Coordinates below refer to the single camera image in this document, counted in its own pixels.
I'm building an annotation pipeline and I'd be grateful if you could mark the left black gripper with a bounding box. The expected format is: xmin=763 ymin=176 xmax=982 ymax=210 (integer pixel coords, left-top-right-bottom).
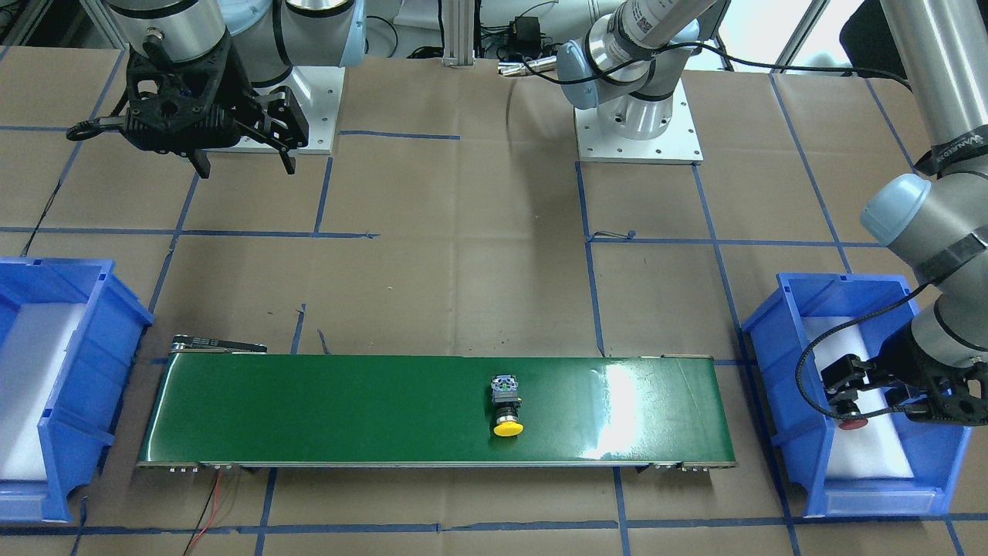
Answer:
xmin=820 ymin=327 xmax=987 ymax=426

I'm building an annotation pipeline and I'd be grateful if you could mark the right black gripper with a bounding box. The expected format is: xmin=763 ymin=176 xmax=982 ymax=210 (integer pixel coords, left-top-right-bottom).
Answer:
xmin=123 ymin=35 xmax=310 ymax=178

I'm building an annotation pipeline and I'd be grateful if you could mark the red mushroom push button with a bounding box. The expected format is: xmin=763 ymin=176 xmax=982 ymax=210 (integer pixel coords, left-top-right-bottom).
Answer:
xmin=834 ymin=400 xmax=868 ymax=432

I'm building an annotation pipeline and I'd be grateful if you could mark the yellow mushroom push button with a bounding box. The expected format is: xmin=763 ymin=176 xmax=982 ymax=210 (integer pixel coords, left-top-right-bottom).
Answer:
xmin=490 ymin=375 xmax=523 ymax=439

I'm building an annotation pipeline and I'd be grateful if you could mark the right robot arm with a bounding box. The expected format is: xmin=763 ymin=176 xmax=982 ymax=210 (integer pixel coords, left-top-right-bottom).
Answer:
xmin=69 ymin=1 xmax=367 ymax=178

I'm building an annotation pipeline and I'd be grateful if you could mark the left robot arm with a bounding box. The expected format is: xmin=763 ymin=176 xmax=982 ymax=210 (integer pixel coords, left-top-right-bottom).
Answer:
xmin=781 ymin=1 xmax=987 ymax=426

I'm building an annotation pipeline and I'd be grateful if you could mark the blue bin with buttons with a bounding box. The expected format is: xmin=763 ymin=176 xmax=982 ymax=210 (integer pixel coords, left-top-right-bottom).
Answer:
xmin=743 ymin=273 xmax=973 ymax=517

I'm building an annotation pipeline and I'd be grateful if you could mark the white foam pad source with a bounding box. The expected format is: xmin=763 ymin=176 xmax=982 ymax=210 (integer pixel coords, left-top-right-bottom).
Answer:
xmin=813 ymin=325 xmax=914 ymax=481

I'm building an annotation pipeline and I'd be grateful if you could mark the green conveyor belt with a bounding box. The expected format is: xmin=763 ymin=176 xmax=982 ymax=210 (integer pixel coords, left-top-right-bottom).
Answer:
xmin=137 ymin=351 xmax=736 ymax=470

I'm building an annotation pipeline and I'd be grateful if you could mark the white foam pad destination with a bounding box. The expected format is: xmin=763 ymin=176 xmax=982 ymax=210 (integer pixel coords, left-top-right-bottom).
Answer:
xmin=1 ymin=303 xmax=86 ymax=481

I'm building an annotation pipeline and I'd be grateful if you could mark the blue destination bin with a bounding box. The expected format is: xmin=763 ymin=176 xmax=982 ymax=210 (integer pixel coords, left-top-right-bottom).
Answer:
xmin=1 ymin=257 xmax=153 ymax=522

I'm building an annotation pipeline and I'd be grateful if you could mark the black braided cable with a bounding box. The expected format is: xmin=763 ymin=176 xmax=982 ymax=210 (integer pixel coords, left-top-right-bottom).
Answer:
xmin=795 ymin=282 xmax=935 ymax=422

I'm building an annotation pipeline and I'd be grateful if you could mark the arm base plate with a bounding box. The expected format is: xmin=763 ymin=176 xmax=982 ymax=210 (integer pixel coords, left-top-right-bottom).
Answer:
xmin=573 ymin=81 xmax=705 ymax=165
xmin=212 ymin=66 xmax=345 ymax=155

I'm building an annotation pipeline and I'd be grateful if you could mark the aluminium frame post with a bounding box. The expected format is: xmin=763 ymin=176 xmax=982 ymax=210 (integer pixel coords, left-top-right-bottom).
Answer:
xmin=437 ymin=1 xmax=480 ymax=67

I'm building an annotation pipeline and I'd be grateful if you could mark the red black wire pair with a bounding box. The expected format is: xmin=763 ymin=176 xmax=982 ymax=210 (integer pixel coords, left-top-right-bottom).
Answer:
xmin=183 ymin=470 xmax=232 ymax=556

